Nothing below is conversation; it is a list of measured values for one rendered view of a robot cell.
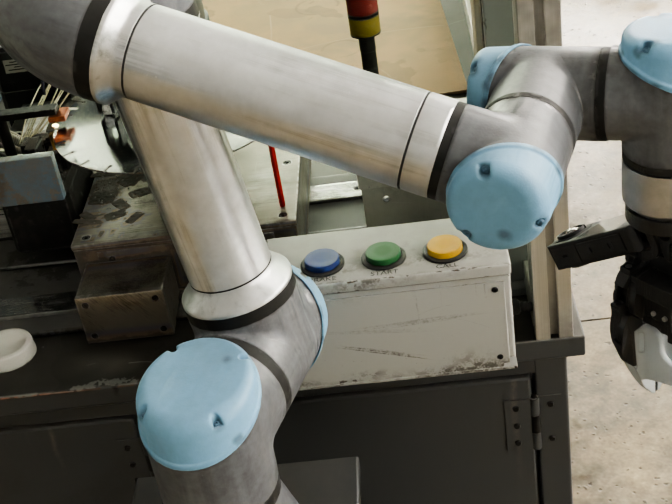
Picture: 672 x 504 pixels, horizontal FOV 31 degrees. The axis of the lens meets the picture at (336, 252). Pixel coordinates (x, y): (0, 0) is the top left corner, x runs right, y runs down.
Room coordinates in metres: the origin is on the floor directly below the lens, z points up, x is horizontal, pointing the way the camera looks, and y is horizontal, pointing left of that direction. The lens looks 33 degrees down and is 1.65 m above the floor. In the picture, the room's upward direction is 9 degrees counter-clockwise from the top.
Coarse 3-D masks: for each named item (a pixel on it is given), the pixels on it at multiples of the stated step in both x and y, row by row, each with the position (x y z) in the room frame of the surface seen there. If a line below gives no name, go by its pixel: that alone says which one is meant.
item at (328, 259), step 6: (312, 252) 1.15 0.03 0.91; (318, 252) 1.15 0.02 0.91; (324, 252) 1.15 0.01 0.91; (330, 252) 1.15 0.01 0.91; (336, 252) 1.14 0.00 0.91; (306, 258) 1.14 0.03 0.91; (312, 258) 1.14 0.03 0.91; (318, 258) 1.14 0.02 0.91; (324, 258) 1.13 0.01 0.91; (330, 258) 1.13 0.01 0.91; (336, 258) 1.13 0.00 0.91; (306, 264) 1.13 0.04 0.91; (312, 264) 1.13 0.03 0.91; (318, 264) 1.12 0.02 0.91; (324, 264) 1.12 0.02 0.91; (330, 264) 1.12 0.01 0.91; (336, 264) 1.13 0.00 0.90; (312, 270) 1.12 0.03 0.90; (318, 270) 1.12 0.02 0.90; (324, 270) 1.12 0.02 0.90; (330, 270) 1.12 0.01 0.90
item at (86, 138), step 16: (80, 112) 1.54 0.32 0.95; (96, 112) 1.53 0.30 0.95; (64, 128) 1.50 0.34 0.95; (80, 128) 1.49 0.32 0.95; (96, 128) 1.48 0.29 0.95; (112, 128) 1.47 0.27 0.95; (64, 144) 1.45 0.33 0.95; (80, 144) 1.44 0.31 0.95; (96, 144) 1.43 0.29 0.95; (112, 144) 1.42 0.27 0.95; (128, 144) 1.42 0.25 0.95; (240, 144) 1.36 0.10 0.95; (80, 160) 1.39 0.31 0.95; (96, 160) 1.39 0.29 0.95; (112, 160) 1.38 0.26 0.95; (128, 160) 1.37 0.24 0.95
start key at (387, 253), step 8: (368, 248) 1.14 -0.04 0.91; (376, 248) 1.14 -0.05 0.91; (384, 248) 1.13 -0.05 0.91; (392, 248) 1.13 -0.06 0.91; (368, 256) 1.12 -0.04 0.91; (376, 256) 1.12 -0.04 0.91; (384, 256) 1.12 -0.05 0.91; (392, 256) 1.12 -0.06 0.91; (400, 256) 1.12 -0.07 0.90; (376, 264) 1.11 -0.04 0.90; (384, 264) 1.11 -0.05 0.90
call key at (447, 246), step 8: (432, 240) 1.13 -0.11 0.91; (440, 240) 1.13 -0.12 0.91; (448, 240) 1.13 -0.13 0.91; (456, 240) 1.13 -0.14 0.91; (432, 248) 1.12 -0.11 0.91; (440, 248) 1.12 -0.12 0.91; (448, 248) 1.11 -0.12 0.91; (456, 248) 1.11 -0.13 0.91; (432, 256) 1.11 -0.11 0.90; (440, 256) 1.11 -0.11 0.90; (448, 256) 1.10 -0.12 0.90
